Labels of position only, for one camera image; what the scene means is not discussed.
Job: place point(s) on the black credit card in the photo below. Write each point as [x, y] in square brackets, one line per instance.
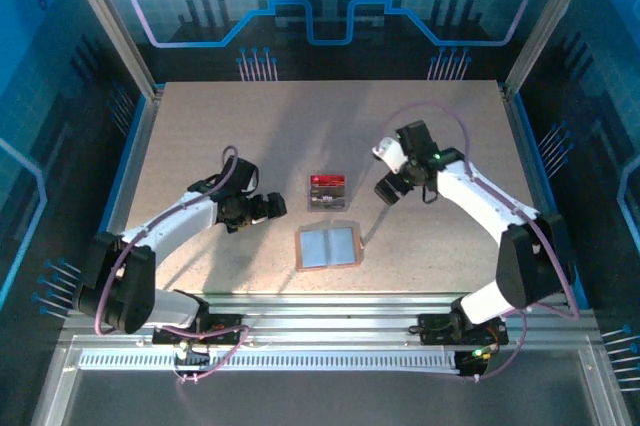
[327, 199]

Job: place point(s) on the brown leather card holder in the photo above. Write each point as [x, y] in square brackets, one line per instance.
[315, 246]

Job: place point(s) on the red credit card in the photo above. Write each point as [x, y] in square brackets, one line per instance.
[330, 180]

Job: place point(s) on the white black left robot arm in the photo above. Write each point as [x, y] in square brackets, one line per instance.
[180, 213]

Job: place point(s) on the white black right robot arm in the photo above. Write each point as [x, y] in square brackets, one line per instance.
[475, 196]

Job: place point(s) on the clear acrylic card stand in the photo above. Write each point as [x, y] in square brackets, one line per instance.
[327, 210]

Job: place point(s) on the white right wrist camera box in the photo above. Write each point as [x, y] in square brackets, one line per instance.
[387, 151]

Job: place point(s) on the aluminium side rail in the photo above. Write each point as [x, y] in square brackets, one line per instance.
[129, 171]
[533, 171]

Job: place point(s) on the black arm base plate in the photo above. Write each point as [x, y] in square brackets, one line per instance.
[435, 331]
[232, 332]

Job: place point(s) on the aluminium front frame rail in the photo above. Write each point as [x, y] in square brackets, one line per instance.
[325, 318]

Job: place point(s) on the aluminium frame post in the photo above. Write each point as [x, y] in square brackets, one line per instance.
[116, 31]
[542, 31]

